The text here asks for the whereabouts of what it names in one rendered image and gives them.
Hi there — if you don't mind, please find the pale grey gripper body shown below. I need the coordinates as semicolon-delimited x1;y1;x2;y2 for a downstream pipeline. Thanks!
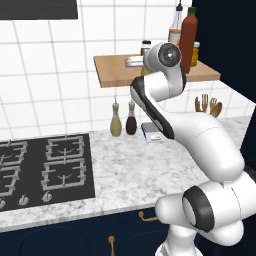
124;55;146;68

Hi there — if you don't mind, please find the olive green bottle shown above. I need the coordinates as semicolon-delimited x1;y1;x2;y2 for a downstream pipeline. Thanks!
139;65;152;77

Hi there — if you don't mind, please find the clear bottle with orange label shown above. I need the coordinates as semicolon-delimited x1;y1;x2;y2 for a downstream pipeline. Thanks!
167;1;184;48

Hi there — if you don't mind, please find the red bottle with green cap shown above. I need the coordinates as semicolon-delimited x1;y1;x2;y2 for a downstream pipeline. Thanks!
178;6;199;75

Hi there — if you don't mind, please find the small yellow bottle white cap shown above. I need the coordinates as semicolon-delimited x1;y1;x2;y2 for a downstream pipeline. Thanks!
190;41;201;68

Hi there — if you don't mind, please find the dark vinegar bottle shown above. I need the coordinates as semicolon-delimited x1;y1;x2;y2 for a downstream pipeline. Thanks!
125;99;139;136

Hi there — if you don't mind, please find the yellow oil bottle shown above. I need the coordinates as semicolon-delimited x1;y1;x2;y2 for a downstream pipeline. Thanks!
109;97;123;138

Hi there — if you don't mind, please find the dark navy tall cabinet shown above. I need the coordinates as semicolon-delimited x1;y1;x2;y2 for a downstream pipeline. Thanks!
191;0;256;168

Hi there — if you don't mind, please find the navy base cabinet front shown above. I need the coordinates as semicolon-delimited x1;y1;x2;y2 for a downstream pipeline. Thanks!
0;207;174;256

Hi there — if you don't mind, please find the dark jar with white lid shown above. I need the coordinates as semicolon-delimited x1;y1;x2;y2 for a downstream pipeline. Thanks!
140;39;153;57

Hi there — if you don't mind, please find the blue and white box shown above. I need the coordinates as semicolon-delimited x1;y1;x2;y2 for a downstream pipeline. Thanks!
140;121;167;145

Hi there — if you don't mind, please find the wooden spatula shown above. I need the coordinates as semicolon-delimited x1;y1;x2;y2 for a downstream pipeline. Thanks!
194;96;202;113

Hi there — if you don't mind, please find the wooden fork utensil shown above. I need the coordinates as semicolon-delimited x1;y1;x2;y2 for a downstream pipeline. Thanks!
200;93;210;114

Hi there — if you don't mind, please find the wooden spoon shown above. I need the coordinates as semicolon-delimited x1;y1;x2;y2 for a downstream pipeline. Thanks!
209;97;224;119

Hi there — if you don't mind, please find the black range hood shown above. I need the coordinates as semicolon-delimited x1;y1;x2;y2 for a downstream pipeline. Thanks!
0;0;79;21

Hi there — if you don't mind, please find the black gas hob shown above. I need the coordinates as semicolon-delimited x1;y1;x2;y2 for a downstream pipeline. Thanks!
0;133;96;213

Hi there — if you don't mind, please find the wooden wall shelf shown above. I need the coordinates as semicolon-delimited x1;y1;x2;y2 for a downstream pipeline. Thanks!
92;54;222;89

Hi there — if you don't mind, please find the gold drawer handle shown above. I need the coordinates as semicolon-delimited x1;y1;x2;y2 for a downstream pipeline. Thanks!
137;210;159;223

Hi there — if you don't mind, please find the gold cabinet door handle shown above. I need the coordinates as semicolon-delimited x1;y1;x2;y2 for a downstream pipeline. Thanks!
107;235;117;256

